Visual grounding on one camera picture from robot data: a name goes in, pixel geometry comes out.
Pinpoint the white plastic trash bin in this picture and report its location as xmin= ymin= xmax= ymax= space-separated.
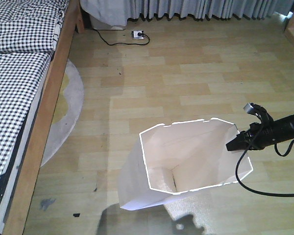
xmin=118 ymin=117 xmax=253 ymax=211

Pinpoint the black power cord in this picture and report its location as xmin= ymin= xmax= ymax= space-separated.
xmin=92 ymin=28 xmax=150 ymax=47

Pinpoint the grey round rug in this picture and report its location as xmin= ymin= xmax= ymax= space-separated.
xmin=41 ymin=60 xmax=84 ymax=166

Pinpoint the black white checkered bedding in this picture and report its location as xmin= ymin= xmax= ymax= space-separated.
xmin=0 ymin=0 xmax=69 ymax=205

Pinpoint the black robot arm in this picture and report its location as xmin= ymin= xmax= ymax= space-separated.
xmin=226 ymin=103 xmax=294 ymax=151

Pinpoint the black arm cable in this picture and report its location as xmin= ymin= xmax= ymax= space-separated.
xmin=235 ymin=137 xmax=294 ymax=198

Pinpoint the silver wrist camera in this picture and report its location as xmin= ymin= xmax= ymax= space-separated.
xmin=244 ymin=103 xmax=256 ymax=116

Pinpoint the white curtain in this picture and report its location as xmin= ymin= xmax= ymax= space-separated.
xmin=80 ymin=0 xmax=294 ymax=26

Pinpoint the wooden bed frame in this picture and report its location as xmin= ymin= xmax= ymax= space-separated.
xmin=3 ymin=0 xmax=84 ymax=235

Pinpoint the floor power outlet box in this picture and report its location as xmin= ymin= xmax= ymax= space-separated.
xmin=131 ymin=30 xmax=144 ymax=40

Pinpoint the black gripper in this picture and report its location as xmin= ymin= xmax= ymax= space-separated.
xmin=226 ymin=121 xmax=276 ymax=151

